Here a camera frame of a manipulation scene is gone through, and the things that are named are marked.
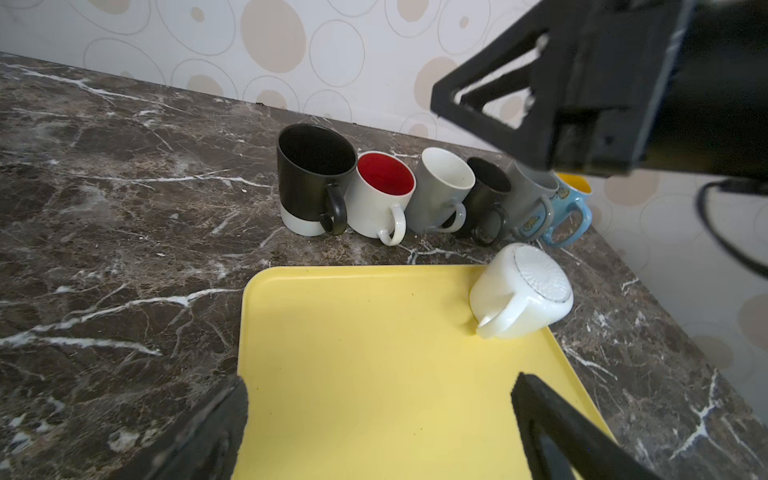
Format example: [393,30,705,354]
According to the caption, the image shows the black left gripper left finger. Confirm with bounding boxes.
[110,375,248,479]

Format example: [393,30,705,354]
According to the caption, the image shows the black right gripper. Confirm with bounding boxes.
[430,1,767,180]

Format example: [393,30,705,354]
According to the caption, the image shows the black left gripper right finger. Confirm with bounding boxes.
[510,373,658,479]

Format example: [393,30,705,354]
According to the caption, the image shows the tall grey mug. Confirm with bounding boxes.
[502,160,559,242]

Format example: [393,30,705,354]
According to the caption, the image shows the small grey mug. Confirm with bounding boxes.
[405,147,476,234]

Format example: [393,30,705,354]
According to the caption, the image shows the white ribbed-bottom mug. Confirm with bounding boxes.
[469,243,574,339]

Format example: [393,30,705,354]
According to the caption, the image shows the black mug white bottom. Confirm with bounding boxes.
[276,123,358,237]

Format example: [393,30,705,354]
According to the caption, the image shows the yellow plastic tray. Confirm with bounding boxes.
[234,265,605,479]

